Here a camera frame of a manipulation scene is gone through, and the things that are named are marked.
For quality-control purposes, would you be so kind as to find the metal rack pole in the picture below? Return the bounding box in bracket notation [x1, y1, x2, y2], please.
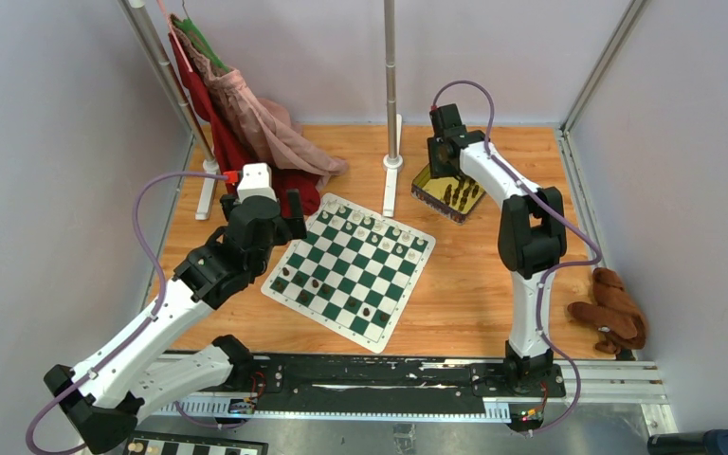
[382, 0, 404, 218]
[118, 0, 222, 222]

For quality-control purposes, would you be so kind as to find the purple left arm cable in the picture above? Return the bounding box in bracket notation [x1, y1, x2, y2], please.
[25, 171, 241, 455]

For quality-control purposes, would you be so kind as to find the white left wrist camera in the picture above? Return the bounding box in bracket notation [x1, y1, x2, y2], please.
[236, 163, 277, 202]

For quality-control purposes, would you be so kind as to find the left metal rack pole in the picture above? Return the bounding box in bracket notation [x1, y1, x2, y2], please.
[118, 0, 222, 222]

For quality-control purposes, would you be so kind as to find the pink cloth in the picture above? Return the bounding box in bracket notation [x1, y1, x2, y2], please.
[168, 15, 349, 189]

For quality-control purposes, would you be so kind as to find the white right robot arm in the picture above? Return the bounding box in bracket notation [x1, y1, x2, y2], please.
[427, 104, 567, 396]

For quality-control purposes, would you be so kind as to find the yellow tin box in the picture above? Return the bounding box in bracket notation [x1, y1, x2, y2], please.
[410, 165, 486, 225]

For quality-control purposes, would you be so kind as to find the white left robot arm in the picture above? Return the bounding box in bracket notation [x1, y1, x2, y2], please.
[44, 189, 307, 454]

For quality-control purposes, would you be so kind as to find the green white chess mat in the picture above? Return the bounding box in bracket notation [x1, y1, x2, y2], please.
[261, 193, 436, 354]

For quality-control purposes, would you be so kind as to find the green cloth on hanger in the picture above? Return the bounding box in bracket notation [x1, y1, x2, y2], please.
[170, 15, 229, 74]

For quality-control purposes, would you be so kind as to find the centre metal rack pole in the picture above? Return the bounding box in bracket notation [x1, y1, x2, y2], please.
[382, 0, 404, 218]

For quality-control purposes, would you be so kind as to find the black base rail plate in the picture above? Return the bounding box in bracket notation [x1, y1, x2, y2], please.
[189, 353, 568, 417]

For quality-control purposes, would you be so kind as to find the red cloth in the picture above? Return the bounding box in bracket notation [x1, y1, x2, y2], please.
[175, 52, 320, 215]

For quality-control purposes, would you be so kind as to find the brown cloth at right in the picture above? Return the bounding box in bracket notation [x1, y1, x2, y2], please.
[567, 267, 649, 355]

